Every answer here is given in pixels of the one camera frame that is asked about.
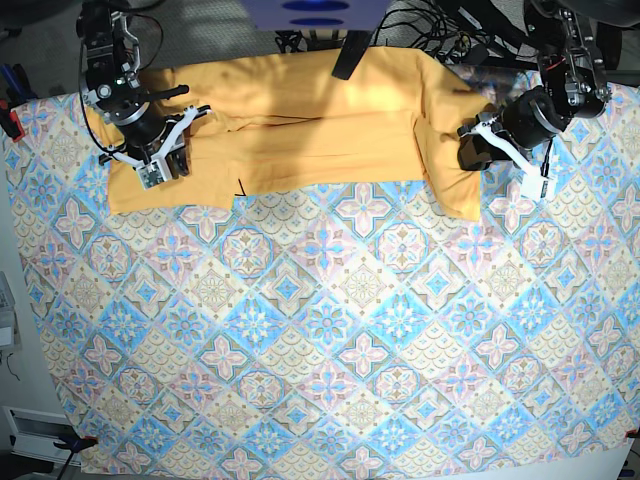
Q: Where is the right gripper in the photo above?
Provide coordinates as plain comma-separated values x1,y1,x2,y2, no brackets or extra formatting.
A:
99,85,212,190

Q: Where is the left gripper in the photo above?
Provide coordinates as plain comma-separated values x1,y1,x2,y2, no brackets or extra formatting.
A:
457,87,558,201

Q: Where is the yellow T-shirt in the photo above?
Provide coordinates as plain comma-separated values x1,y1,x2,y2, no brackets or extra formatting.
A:
107,47,488,221

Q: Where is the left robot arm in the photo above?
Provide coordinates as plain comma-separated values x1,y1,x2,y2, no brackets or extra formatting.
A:
458,1,611,201

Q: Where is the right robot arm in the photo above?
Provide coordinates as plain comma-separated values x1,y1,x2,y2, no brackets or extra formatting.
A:
76,1,211,190

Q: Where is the black clamp at table edge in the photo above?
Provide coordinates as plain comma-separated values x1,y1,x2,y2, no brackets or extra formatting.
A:
332,30,372,80

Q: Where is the red black clamp left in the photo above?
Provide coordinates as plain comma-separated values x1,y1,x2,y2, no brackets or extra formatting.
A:
0,100,25,142

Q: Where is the patterned blue tile tablecloth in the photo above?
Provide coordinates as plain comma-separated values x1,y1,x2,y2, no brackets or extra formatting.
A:
1,86,639,479

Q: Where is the orange black clamp bottom left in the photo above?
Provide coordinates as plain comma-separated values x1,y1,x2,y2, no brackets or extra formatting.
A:
53,435,98,454

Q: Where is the purple base camera mount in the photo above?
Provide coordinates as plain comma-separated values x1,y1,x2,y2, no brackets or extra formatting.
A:
241,0,390,31

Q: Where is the white aluminium rail box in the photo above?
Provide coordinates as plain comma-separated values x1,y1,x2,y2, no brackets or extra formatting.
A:
1,406,75,465

